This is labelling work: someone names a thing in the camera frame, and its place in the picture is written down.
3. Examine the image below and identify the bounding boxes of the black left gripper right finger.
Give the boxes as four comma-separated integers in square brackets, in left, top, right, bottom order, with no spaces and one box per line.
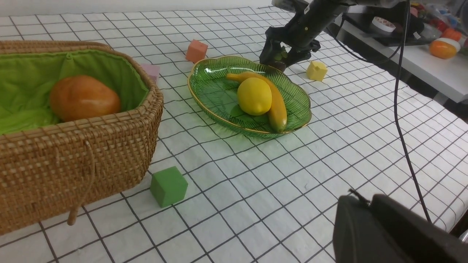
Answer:
[370,194,468,263]

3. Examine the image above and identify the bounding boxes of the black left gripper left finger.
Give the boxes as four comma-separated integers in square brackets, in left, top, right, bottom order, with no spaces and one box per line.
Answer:
[333,188,417,263]

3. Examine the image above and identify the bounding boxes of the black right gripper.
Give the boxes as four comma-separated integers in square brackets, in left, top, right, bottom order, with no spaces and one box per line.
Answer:
[259,0,351,67]

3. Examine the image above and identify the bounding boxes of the yellow lemon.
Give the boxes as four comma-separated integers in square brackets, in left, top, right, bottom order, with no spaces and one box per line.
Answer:
[237,77,272,115]

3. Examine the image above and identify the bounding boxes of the yellow banana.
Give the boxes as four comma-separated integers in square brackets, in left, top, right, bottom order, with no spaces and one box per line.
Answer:
[225,71,287,133]

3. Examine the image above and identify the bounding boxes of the orange potato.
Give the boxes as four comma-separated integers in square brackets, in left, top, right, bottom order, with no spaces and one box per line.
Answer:
[49,75,121,122]

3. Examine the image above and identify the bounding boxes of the dark purple mangosteen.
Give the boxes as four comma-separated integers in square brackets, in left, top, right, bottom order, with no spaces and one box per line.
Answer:
[268,46,288,72]

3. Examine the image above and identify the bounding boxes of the yellow foam cube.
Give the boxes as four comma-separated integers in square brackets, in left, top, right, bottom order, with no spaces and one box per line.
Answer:
[306,61,328,82]

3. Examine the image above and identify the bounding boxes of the green glass leaf plate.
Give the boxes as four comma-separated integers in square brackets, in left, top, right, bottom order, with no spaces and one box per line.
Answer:
[188,56,312,138]

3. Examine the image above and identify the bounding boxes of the orange foam cube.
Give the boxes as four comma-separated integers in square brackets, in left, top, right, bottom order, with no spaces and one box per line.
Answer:
[185,39,208,64]

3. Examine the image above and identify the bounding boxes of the white tape roll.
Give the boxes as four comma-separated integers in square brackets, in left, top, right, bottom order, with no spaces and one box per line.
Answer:
[371,16,396,33]

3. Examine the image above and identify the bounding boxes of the pink foam cube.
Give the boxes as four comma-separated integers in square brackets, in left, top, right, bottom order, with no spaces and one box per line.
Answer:
[140,64,160,84]

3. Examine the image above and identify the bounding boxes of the orange white toy fruit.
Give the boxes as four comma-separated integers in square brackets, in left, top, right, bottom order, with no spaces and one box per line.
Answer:
[429,37,461,60]

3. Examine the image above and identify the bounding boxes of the white side table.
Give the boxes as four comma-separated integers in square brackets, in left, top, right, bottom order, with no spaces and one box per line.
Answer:
[335,18,468,104]

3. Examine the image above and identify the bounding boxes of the green foam cube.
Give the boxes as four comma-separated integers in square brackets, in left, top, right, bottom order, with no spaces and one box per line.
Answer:
[150,166,188,208]

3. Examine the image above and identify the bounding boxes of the woven wicker basket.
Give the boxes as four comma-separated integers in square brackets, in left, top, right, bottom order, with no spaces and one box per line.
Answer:
[0,41,163,235]

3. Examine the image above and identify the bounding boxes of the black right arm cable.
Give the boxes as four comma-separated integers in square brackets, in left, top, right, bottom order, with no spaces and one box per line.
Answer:
[327,0,434,223]

